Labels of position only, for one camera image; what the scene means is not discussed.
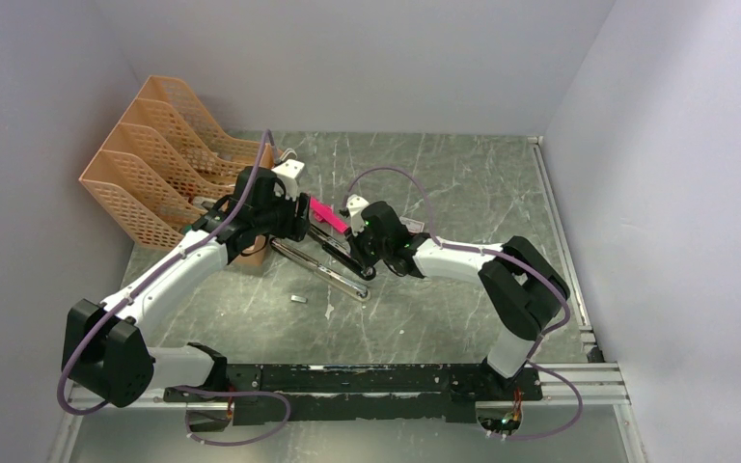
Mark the orange mesh file organizer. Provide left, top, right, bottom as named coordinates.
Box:
left=79, top=75, right=276, bottom=251

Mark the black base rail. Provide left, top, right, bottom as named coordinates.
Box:
left=164, top=363, right=544, bottom=428

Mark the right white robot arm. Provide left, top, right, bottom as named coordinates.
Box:
left=342, top=195, right=570, bottom=399

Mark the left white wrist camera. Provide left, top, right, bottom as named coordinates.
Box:
left=271, top=159, right=305, bottom=201

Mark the pink plastic staple remover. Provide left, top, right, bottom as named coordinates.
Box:
left=310, top=197, right=348, bottom=233

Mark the beige black stapler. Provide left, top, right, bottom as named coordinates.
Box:
left=268, top=237, right=370, bottom=301

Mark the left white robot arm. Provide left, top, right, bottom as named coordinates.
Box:
left=57, top=160, right=310, bottom=412

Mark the red white staple box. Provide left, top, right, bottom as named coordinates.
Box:
left=400, top=217, right=425, bottom=234

